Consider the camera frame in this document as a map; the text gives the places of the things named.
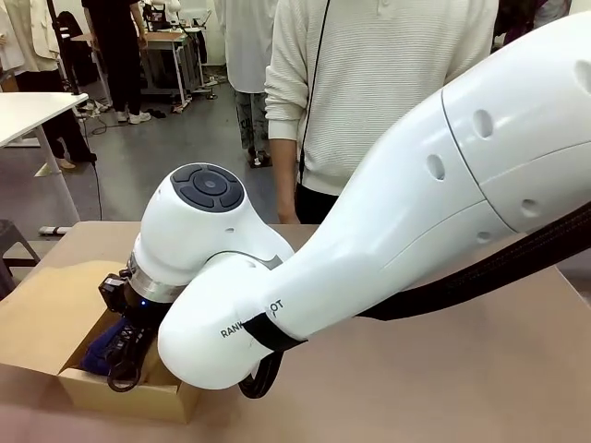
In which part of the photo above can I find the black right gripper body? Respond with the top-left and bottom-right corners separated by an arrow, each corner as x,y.
117,294 -> 173,343

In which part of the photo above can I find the navy blue pencil pouch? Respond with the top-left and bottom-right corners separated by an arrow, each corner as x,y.
77,317 -> 139,378

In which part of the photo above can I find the person's right forearm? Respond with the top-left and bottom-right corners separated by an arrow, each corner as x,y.
269,136 -> 302,225

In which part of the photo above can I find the empty open cardboard box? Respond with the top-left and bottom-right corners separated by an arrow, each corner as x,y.
0,257 -> 205,426

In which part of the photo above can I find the dark grey stool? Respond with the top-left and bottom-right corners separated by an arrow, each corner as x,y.
0,219 -> 42,299

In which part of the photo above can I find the white table with white legs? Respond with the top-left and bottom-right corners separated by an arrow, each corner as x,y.
0,91 -> 90,234

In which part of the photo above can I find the person in black clothes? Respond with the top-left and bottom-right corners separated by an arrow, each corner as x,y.
80,0 -> 152,126

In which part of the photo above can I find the person with patterned trousers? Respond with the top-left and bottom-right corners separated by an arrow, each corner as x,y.
224,0 -> 279,168

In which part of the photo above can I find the person in cream coat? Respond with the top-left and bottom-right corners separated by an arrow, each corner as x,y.
0,0 -> 97,170

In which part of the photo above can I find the person in white sweater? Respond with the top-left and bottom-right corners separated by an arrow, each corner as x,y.
264,0 -> 502,225

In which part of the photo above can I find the person in purple top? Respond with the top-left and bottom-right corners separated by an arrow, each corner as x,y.
496,0 -> 573,47

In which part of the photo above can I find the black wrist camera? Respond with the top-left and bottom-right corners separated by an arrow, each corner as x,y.
97,272 -> 131,317

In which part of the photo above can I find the black velcro strap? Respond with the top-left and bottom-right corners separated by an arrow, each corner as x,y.
241,315 -> 309,360

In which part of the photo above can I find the wooden workbench with metal frame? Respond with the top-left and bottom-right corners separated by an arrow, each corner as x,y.
70,28 -> 208,108

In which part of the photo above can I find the thin black wire on sweater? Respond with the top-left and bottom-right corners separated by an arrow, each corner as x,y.
297,0 -> 332,186

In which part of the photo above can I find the black braided cable sleeve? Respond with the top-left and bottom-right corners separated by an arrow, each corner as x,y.
236,201 -> 591,401

